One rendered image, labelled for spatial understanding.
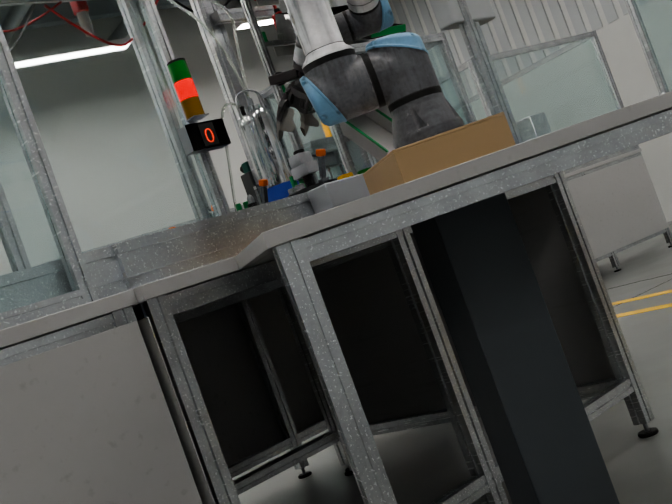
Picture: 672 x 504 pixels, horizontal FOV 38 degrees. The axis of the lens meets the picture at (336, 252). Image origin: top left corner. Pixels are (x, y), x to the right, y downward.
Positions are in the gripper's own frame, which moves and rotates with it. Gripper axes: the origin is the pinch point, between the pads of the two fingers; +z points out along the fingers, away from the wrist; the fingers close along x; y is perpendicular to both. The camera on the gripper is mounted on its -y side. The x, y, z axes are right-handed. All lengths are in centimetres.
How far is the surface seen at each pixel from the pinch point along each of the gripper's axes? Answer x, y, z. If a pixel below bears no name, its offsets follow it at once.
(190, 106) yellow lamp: -21.0, -16.5, -4.5
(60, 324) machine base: -92, 39, 7
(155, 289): -72, 40, 5
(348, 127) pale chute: 21.6, 1.0, 1.3
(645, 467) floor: 43, 104, 61
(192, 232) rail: -54, 27, 3
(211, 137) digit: -18.7, -9.7, 1.7
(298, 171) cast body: -2.4, 7.1, 7.4
